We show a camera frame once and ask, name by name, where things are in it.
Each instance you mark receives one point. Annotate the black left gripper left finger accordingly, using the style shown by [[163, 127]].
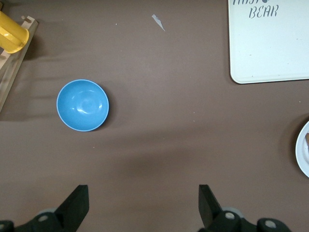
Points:
[[77, 207]]

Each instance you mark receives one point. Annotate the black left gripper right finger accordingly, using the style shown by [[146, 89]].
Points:
[[210, 210]]

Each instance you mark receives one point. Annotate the white round plate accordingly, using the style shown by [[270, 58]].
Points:
[[300, 154]]

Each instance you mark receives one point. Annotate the brown toast bread slice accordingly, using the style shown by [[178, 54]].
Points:
[[307, 141]]

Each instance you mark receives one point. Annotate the blue bowl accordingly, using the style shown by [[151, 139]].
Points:
[[83, 106]]

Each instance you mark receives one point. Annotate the brown table cover sheet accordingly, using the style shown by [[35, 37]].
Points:
[[169, 96]]

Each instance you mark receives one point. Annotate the wooden mug rack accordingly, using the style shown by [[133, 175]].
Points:
[[12, 72]]

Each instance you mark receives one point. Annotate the cream bear print tray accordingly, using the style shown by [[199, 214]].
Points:
[[270, 48]]

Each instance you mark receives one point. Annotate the yellow mug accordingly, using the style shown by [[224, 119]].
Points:
[[12, 33]]

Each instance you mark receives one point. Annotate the small grey paper scrap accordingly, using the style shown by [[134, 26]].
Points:
[[159, 23]]

